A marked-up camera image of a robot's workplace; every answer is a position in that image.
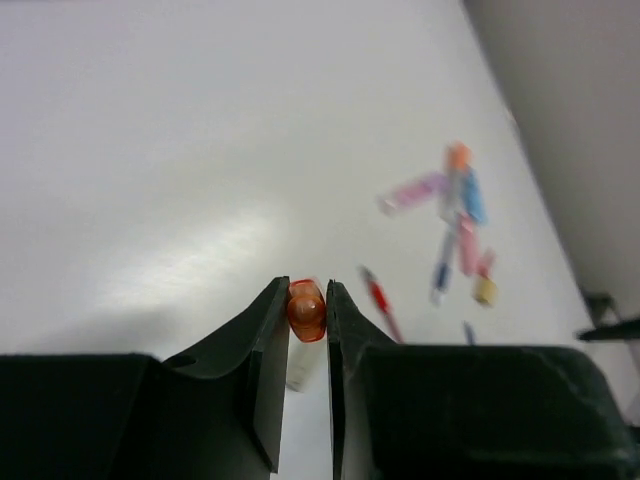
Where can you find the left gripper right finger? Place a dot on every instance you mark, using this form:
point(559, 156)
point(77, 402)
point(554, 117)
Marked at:
point(467, 412)

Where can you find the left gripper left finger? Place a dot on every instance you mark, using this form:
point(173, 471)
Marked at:
point(212, 411)

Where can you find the purple pink highlighter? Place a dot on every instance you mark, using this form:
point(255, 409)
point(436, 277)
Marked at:
point(412, 193)

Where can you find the blue highlighter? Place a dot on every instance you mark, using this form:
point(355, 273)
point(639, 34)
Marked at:
point(473, 199)

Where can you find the orange capped white highlighter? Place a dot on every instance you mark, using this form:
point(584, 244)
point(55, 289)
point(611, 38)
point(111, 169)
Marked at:
point(458, 164)

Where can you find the white eraser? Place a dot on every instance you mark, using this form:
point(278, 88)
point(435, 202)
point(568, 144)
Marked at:
point(302, 363)

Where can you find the red pen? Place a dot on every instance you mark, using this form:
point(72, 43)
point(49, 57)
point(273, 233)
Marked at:
point(381, 302)

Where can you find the blue pen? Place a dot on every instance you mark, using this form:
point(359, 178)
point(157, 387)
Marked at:
point(443, 270)

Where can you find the yellow eraser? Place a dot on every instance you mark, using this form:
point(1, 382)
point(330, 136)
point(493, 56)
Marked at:
point(485, 292)

